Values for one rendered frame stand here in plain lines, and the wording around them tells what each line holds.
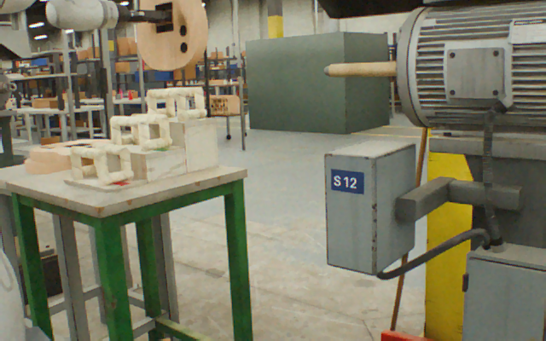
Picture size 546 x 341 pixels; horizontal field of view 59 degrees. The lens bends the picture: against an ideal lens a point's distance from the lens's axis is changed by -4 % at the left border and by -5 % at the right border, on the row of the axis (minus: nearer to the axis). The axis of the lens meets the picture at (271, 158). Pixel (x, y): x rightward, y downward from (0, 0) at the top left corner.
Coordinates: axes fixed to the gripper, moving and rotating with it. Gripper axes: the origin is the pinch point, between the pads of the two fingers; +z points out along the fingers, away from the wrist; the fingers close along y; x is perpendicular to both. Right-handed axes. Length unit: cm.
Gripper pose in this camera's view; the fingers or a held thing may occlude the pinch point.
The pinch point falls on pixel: (163, 17)
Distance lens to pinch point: 183.5
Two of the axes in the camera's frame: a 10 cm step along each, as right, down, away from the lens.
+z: 6.5, -1.5, 7.4
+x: -0.4, -9.9, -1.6
